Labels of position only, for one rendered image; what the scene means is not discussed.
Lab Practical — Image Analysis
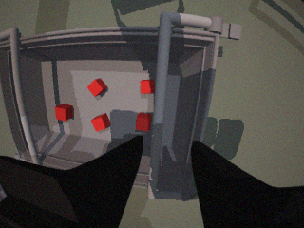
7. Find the small red block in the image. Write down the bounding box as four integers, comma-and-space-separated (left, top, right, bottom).
87, 79, 107, 96
56, 104, 72, 121
141, 79, 155, 94
92, 114, 110, 132
136, 113, 152, 132

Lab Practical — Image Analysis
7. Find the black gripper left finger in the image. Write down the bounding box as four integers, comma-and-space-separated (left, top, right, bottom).
0, 136, 144, 228

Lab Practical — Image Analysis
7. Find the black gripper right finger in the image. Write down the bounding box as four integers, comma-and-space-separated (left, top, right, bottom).
190, 141, 304, 228

